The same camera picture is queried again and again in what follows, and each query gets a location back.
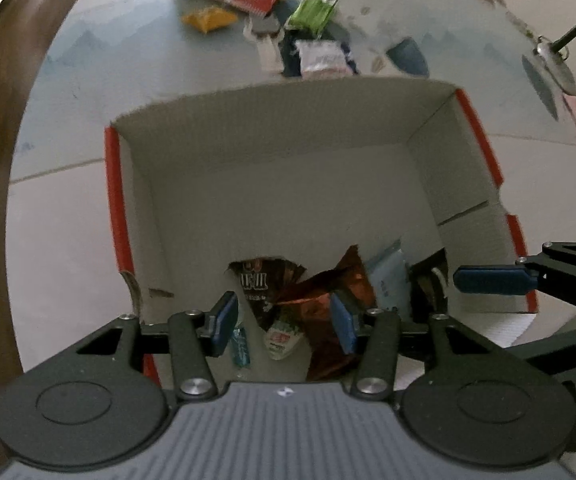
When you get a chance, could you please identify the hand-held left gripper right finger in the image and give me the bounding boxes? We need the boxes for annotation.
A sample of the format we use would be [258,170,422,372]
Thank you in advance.
[329,291,509,402]

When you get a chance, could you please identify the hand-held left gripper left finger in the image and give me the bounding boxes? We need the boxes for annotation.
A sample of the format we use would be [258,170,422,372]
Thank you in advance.
[70,290,240,402]

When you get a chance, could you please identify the red-brown foil snack packet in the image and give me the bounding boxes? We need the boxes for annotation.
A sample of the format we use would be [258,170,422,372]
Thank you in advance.
[275,245,377,382]

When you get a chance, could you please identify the dark brown snack packet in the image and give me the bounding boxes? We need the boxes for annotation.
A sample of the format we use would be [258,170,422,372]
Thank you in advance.
[228,256,313,361]

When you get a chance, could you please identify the light blue snack packet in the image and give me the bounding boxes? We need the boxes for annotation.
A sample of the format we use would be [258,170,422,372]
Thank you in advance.
[363,240,413,312]

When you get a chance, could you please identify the white cardboard box red edges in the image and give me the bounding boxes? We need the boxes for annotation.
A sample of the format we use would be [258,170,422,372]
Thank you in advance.
[104,79,540,396]

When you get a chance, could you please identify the grey desk lamp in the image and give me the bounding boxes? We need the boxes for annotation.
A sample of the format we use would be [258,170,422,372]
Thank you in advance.
[535,14,576,97]

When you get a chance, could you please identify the silver-white snack packet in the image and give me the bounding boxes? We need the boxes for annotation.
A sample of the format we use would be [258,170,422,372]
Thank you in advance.
[295,40,356,79]

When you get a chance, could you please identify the dark blue snack packet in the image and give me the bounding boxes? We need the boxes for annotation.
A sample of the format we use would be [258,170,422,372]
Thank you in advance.
[278,35,359,79]

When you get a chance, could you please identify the small white snack packet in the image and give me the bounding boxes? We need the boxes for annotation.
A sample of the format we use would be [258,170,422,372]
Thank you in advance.
[257,35,284,74]

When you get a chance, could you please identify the grey snack packet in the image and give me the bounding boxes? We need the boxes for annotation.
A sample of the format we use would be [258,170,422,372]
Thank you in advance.
[244,14,285,37]

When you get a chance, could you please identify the orange snack packet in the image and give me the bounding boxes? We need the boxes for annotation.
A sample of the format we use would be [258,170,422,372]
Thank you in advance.
[182,6,239,35]

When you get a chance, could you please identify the green snack packet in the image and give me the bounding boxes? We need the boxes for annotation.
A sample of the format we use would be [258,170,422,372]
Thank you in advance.
[285,0,339,39]

